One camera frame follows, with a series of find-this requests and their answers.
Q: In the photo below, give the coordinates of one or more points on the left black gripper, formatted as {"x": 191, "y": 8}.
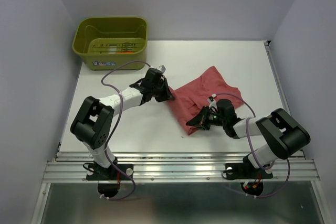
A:
{"x": 167, "y": 95}

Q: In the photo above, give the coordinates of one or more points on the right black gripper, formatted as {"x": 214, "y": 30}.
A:
{"x": 199, "y": 119}

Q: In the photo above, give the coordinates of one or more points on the red t shirt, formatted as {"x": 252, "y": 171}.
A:
{"x": 193, "y": 96}

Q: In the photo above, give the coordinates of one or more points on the olive green plastic bin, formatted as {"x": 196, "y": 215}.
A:
{"x": 105, "y": 43}

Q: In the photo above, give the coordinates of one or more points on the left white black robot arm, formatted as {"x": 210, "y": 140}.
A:
{"x": 92, "y": 123}

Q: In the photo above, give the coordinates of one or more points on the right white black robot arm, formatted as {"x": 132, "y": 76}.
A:
{"x": 276, "y": 136}

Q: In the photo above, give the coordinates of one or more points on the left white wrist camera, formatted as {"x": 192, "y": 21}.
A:
{"x": 161, "y": 68}

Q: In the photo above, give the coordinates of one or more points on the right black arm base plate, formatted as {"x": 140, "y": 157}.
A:
{"x": 240, "y": 171}

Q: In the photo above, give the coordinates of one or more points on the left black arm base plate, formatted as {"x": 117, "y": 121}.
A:
{"x": 98, "y": 173}

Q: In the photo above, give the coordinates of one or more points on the aluminium front rail frame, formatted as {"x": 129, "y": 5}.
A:
{"x": 179, "y": 178}

